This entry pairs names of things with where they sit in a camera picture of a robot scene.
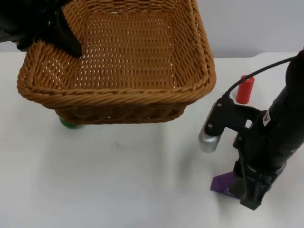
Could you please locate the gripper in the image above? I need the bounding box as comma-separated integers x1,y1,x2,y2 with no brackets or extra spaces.
14,0,83,57
225,87,304,211

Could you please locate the purple triangular block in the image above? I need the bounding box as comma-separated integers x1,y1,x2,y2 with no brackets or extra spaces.
209,172,246,198

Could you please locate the pale brown wicker basket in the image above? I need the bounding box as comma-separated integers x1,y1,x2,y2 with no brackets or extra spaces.
16,0,217,125

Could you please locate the red cylinder block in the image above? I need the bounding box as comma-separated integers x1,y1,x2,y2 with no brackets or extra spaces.
235,75,256,105

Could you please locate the green ball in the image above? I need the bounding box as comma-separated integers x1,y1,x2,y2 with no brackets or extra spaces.
58,116,84,130

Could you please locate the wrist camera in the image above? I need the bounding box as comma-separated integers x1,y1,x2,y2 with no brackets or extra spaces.
198,95,236,154

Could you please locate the black cable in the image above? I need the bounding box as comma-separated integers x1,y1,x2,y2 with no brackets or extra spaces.
222,56,304,98

